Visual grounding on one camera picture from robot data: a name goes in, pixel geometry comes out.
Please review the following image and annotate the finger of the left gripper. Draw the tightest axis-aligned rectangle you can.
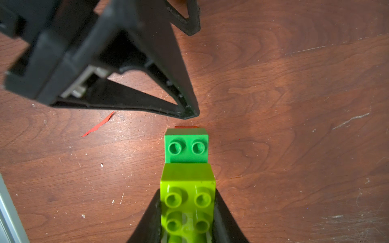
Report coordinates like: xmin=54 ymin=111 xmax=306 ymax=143
xmin=164 ymin=0 xmax=202 ymax=36
xmin=51 ymin=1 xmax=200 ymax=119

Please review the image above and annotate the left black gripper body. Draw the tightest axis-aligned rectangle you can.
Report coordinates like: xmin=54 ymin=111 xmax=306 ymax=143
xmin=1 ymin=1 xmax=122 ymax=105

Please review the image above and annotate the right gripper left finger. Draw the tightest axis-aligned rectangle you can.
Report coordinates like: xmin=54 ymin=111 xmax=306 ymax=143
xmin=127 ymin=189 xmax=161 ymax=243

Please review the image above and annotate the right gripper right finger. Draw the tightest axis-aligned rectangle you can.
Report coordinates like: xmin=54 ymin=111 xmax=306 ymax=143
xmin=211 ymin=189 xmax=249 ymax=243

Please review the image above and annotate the lime lego brick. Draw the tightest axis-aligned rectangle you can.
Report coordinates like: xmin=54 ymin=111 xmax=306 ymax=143
xmin=160 ymin=163 xmax=216 ymax=243

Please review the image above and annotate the green 2x4 lego brick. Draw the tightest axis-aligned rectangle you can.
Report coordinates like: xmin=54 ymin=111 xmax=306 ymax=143
xmin=164 ymin=128 xmax=209 ymax=164

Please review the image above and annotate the small red lego brick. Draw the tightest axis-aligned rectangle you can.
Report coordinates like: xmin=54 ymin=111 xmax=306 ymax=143
xmin=174 ymin=126 xmax=199 ymax=129

